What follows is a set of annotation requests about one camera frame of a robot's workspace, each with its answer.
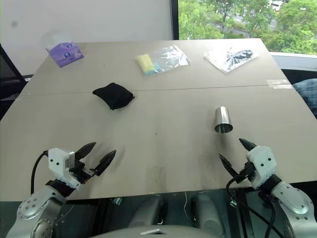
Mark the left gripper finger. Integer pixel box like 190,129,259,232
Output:
74,141,97,163
94,149,117,177

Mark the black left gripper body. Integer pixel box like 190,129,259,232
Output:
68,160,97,184

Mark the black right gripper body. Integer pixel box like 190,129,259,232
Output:
233,161,257,183

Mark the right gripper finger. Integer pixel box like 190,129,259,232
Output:
218,153,240,178
238,138,258,152

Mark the black cloth pouch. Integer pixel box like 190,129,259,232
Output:
92,82,135,111

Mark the plastic bag with black print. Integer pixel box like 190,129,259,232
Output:
203,47,261,75

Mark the clear plastic zip bag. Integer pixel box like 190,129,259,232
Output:
135,45,191,77

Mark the stainless steel cup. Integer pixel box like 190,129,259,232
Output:
213,106,234,134

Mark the clear tape strip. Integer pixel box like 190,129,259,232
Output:
265,79,291,89

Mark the blue plaid cloth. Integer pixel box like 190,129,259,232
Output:
292,78,317,113

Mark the grey robot torso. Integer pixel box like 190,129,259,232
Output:
118,223,200,238

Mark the purple tissue box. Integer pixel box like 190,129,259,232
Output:
45,42,85,68

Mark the yellow sponge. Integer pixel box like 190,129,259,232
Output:
135,54,156,75

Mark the blue sponge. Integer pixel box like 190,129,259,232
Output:
144,61,162,76

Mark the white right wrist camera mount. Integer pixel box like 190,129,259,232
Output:
245,145,277,189

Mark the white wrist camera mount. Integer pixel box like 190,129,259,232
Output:
245,145,277,189
48,147,84,191

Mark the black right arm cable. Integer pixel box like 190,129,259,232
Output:
226,174,278,238

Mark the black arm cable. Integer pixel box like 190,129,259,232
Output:
30,150,50,195
226,174,278,238

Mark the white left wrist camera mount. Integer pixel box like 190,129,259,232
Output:
48,147,84,191

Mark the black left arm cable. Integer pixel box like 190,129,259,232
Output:
30,150,50,195

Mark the thin white cable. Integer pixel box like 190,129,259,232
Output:
182,191,189,220

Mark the black window frame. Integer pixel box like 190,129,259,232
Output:
170,0,180,41

